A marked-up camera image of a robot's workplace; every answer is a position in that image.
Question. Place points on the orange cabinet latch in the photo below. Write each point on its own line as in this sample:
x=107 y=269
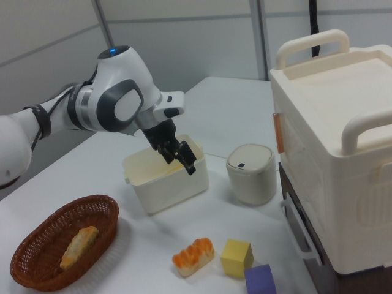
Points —
x=278 y=133

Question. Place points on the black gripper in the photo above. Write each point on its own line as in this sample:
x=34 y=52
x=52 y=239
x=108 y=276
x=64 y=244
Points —
x=160 y=133

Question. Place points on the orange glazed bread loaf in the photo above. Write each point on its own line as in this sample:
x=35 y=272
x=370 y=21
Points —
x=193 y=255

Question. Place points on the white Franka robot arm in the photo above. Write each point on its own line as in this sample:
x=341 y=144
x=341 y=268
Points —
x=122 y=82

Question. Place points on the purple foam cube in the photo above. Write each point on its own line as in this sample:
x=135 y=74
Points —
x=260 y=280

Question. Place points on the small white lidded bin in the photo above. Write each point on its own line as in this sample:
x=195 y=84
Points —
x=251 y=177

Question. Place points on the black hanging pole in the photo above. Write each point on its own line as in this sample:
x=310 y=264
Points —
x=315 y=27

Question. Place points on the white rectangular plastic container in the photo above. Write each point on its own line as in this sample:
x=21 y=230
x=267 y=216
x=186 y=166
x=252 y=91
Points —
x=171 y=186

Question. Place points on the brown wicker oval basket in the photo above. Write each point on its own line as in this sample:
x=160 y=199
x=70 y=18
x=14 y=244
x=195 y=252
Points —
x=39 y=254

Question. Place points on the large cream plastic cabinet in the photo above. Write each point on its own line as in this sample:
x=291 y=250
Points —
x=337 y=153

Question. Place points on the long bread roll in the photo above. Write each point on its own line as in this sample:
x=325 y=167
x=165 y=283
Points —
x=78 y=246

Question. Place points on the dark drawer unit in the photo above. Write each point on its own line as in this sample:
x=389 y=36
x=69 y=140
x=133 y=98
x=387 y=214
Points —
x=294 y=196

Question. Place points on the yellow foam cube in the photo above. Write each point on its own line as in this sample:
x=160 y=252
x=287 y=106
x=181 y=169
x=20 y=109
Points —
x=234 y=257

